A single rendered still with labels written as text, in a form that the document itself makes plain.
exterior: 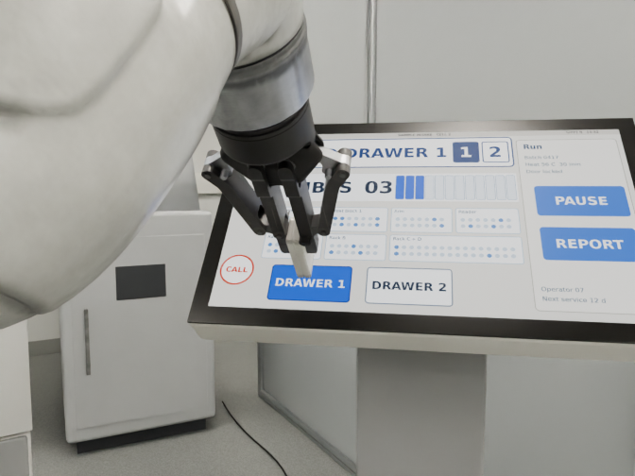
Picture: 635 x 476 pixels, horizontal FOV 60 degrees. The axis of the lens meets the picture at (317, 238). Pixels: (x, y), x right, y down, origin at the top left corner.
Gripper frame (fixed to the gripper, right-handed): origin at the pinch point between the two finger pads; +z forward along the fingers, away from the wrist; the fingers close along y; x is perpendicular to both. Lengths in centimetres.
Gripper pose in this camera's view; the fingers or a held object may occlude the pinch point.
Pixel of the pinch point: (300, 247)
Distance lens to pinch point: 56.5
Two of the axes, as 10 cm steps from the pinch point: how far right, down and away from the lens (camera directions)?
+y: -9.8, -0.2, 1.8
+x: -1.1, 8.2, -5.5
